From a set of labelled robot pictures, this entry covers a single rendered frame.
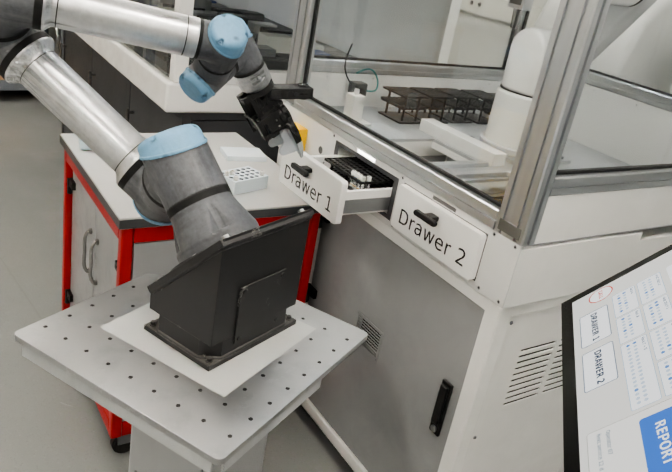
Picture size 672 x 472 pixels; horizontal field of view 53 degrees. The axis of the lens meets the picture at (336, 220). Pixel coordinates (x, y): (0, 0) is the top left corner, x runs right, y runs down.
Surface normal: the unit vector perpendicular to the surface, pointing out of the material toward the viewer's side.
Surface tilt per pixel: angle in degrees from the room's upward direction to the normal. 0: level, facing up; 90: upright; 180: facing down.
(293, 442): 0
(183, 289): 90
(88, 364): 0
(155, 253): 90
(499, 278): 90
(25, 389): 0
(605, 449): 50
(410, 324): 90
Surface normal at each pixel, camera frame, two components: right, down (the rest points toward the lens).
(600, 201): 0.53, 0.41
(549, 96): -0.84, 0.07
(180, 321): -0.58, 0.22
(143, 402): 0.17, -0.91
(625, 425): -0.61, -0.79
